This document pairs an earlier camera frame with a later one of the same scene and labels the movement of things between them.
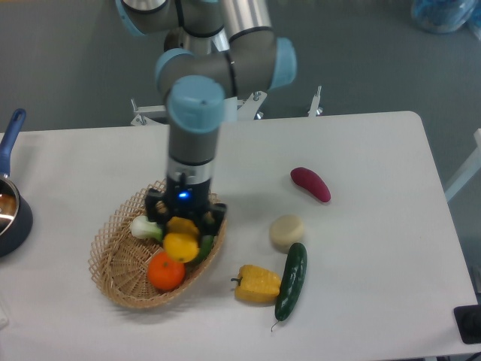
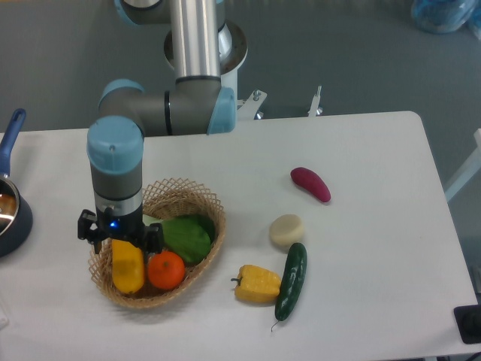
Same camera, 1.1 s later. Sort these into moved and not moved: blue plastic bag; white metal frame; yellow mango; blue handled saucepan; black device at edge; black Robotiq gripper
Moved: black Robotiq gripper; yellow mango
Not moved: white metal frame; blue plastic bag; black device at edge; blue handled saucepan
